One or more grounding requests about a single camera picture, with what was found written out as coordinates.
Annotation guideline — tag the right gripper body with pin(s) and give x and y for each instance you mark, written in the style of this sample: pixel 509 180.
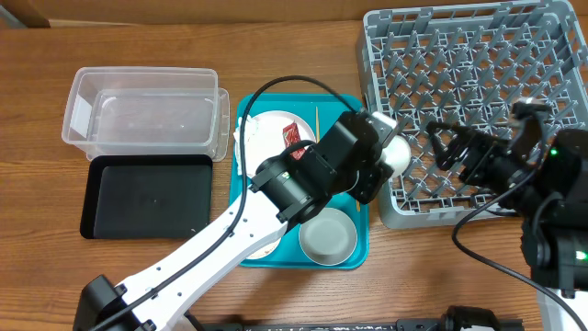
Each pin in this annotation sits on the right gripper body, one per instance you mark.
pixel 488 165

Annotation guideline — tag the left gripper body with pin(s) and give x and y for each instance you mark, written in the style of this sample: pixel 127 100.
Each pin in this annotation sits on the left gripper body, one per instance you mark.
pixel 369 181

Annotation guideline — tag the white paper cup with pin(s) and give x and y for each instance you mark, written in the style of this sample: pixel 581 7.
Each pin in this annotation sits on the white paper cup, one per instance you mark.
pixel 397 155

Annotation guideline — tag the red snack wrapper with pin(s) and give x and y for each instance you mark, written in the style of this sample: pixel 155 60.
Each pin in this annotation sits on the red snack wrapper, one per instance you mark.
pixel 291 136

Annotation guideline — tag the pink bowl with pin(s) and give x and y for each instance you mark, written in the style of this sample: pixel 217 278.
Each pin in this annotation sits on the pink bowl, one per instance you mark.
pixel 265 250

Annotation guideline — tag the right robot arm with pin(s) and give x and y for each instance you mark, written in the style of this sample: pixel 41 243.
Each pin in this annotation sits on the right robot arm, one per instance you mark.
pixel 547 187

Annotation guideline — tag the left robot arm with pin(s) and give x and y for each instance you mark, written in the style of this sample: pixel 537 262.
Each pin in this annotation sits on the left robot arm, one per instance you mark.
pixel 285 192

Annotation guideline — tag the grey bowl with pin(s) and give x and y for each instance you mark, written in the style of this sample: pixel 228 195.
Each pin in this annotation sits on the grey bowl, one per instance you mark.
pixel 328 239

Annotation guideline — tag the grey dish rack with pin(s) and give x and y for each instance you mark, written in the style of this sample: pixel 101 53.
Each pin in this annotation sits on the grey dish rack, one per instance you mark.
pixel 465 65

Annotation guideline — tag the teal plastic tray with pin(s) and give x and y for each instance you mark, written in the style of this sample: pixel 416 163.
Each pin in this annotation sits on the teal plastic tray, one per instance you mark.
pixel 289 254

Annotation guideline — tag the left wooden chopstick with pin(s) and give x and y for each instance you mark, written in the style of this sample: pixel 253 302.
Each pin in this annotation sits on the left wooden chopstick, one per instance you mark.
pixel 317 121

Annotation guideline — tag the pink plate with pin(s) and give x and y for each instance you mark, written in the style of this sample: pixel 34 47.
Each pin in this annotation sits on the pink plate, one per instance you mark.
pixel 263 136

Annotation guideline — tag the clear plastic bin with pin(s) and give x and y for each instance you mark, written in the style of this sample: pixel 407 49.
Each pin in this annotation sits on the clear plastic bin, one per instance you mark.
pixel 117 110

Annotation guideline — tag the black rectangular tray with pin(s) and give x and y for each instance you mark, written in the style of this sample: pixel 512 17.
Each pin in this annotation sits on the black rectangular tray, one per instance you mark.
pixel 147 196

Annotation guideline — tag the black rail at table edge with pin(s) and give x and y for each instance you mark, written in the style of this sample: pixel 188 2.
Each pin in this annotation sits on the black rail at table edge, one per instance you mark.
pixel 456 318

